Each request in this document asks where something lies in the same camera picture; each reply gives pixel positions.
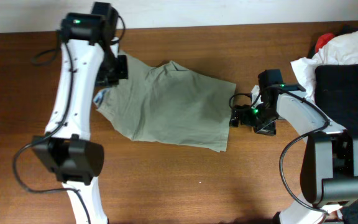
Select white crumpled garment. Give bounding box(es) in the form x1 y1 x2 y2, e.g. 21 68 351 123
290 31 358 103

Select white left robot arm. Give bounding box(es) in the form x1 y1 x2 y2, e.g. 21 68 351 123
28 6 128 223

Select black folded garment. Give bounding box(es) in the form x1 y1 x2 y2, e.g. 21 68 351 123
306 25 358 224

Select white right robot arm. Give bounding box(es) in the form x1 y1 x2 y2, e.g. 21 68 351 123
229 84 358 224

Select red garment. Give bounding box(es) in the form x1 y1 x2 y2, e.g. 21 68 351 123
314 33 335 53

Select khaki green shorts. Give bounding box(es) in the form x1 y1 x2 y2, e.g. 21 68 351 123
93 55 236 152

